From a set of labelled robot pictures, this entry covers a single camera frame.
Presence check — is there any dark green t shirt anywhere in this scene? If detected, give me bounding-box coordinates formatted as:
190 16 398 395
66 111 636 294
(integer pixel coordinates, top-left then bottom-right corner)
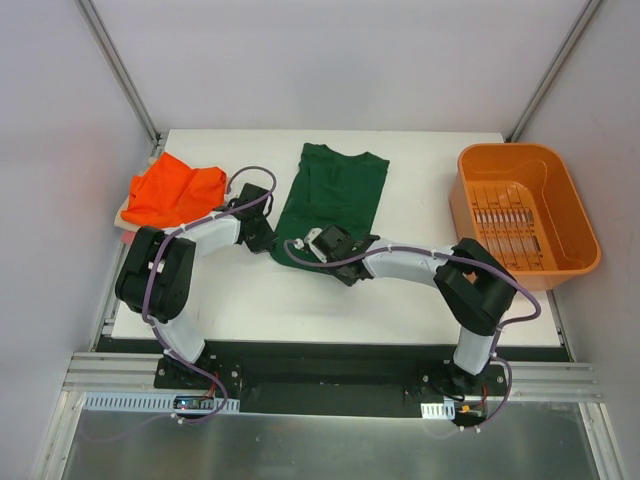
271 143 390 269

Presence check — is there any beige folded t shirt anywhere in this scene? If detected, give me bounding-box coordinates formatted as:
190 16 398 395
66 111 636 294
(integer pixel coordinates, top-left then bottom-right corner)
113 156 237 239

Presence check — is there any left aluminium frame post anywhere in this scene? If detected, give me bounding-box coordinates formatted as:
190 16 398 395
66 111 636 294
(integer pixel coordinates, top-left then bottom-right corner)
75 0 162 146

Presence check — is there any white cable duct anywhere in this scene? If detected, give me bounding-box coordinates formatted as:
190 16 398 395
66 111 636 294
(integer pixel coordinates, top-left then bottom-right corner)
84 392 240 415
420 401 456 421

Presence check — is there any left white cable duct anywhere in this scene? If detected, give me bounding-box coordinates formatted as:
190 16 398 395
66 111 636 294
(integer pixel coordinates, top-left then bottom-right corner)
84 392 240 415

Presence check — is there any right white cable duct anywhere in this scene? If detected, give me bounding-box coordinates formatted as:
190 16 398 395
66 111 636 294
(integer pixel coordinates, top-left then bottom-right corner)
420 401 456 421

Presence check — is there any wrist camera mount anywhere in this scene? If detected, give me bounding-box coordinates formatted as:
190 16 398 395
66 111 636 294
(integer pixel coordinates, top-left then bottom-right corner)
225 189 240 209
293 227 327 263

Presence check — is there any pink folded t shirt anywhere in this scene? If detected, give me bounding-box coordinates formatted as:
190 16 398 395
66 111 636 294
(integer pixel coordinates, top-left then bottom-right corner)
121 231 136 245

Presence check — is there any orange plastic basket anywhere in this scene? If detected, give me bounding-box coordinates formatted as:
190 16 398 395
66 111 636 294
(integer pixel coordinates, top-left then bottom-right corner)
449 143 601 291

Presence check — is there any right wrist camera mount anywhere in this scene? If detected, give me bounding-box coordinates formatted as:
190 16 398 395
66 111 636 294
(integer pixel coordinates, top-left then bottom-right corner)
293 227 327 263

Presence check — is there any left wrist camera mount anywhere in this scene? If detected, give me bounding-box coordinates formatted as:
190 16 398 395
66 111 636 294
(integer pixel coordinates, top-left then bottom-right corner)
225 189 240 209

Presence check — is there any aluminium frame post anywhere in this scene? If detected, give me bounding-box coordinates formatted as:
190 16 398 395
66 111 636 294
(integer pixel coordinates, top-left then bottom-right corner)
75 0 162 146
503 0 606 143

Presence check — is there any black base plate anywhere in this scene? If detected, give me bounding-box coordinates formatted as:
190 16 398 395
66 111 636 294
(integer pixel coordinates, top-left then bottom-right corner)
94 337 506 417

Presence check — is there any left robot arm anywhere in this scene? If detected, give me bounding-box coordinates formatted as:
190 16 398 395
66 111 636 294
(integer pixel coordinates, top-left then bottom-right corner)
114 183 277 389

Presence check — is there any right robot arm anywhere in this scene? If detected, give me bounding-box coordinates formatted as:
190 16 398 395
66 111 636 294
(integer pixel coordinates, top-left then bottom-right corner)
304 225 516 400

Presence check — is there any orange folded t shirt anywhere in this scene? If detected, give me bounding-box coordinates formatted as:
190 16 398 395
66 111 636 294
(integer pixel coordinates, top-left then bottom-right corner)
120 152 228 229

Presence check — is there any right aluminium frame post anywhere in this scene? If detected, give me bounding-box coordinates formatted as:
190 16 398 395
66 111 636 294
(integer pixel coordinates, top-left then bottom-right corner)
503 0 606 143

